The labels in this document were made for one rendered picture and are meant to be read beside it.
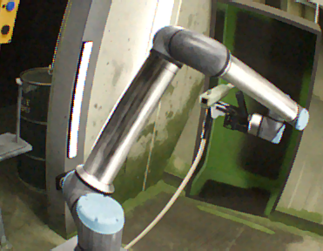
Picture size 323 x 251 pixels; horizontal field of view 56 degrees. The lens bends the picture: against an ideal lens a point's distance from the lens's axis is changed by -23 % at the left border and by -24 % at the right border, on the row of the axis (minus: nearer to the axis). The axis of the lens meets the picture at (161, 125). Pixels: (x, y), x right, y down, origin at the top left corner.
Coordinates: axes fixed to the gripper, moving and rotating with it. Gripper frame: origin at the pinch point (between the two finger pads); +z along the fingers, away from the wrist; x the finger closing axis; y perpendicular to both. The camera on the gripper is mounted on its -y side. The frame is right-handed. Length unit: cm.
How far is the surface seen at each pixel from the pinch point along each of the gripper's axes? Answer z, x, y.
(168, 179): 48, 112, 110
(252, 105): -11, 61, 12
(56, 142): 73, -11, 44
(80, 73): 64, -7, 4
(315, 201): -94, 114, 86
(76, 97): 63, -8, 16
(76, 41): 70, -8, -13
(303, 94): -44, 59, -8
